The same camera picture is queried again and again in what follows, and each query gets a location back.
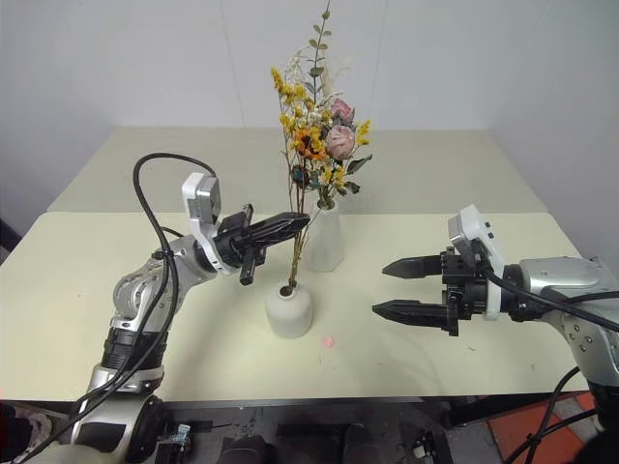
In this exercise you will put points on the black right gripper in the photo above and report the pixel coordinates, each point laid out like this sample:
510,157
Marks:
464,290

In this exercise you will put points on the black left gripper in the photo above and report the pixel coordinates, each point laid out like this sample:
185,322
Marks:
232,241

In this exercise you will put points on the slender yellow flower bouquet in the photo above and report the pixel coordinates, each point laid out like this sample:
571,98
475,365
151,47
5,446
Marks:
293,263

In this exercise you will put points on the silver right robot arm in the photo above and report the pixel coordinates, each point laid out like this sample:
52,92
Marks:
566,280

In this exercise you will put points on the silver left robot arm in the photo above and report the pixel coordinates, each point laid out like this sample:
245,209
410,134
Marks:
145,290

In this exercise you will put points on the tall slim white vase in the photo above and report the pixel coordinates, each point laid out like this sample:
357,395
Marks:
325,241

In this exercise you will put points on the short round white vase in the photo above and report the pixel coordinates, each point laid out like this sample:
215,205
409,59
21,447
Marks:
289,314

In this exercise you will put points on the small pink petal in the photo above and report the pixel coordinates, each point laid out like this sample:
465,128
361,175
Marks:
329,342

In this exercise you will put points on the pink rose sunflower bouquet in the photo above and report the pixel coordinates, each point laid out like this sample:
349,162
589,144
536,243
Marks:
338,140

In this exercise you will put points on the orange floor mat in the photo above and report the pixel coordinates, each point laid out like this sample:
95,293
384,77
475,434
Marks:
522,430

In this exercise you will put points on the dark rounded shape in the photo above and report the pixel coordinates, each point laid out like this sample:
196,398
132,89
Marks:
251,450

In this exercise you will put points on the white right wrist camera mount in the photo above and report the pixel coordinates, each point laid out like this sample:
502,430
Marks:
471,227

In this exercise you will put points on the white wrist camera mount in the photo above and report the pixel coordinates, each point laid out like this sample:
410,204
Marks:
191,194
471,227

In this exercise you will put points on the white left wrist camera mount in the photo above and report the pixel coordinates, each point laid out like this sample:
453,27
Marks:
191,194

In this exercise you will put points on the black table frame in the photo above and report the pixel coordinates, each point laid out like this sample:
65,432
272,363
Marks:
309,402

